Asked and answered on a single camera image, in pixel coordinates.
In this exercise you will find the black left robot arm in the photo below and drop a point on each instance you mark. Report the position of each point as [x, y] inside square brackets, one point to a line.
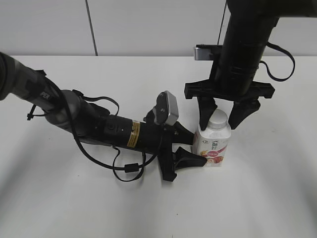
[71, 111]

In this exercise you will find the white yili changqing bottle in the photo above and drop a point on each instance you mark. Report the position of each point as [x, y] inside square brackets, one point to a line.
[211, 144]

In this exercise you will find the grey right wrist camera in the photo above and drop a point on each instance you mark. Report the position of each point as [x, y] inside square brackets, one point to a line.
[207, 52]

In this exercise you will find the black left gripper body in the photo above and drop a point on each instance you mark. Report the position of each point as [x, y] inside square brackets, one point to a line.
[158, 138]

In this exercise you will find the white bottle cap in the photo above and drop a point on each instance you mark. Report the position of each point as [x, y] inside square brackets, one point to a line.
[218, 120]

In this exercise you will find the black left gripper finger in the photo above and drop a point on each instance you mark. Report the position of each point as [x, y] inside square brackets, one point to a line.
[182, 135]
[184, 159]

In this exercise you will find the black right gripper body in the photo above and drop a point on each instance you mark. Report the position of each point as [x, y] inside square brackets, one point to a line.
[212, 88]

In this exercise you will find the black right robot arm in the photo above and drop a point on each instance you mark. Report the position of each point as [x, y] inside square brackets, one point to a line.
[236, 61]

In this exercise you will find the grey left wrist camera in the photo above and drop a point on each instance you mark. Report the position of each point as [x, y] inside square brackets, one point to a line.
[166, 109]

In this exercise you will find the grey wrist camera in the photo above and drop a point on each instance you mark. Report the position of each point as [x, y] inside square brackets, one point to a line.
[207, 52]
[166, 109]

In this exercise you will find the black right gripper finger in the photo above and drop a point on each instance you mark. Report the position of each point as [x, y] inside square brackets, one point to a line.
[241, 110]
[207, 106]

